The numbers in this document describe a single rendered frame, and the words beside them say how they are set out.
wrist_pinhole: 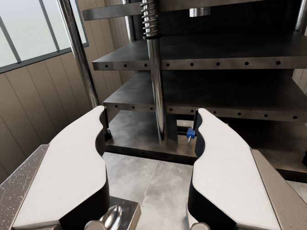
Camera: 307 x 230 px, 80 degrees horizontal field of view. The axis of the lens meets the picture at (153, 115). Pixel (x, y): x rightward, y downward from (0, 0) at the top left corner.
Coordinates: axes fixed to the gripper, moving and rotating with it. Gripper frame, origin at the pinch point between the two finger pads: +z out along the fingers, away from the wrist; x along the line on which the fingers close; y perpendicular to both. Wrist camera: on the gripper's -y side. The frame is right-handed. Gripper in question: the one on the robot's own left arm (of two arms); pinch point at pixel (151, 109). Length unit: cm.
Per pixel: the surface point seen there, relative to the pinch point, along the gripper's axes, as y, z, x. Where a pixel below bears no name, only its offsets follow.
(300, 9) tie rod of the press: -7, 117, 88
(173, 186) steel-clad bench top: 65, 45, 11
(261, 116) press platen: 38, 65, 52
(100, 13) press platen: -2, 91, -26
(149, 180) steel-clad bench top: 66, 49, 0
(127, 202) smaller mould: 60, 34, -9
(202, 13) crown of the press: -3, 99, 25
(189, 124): 50, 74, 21
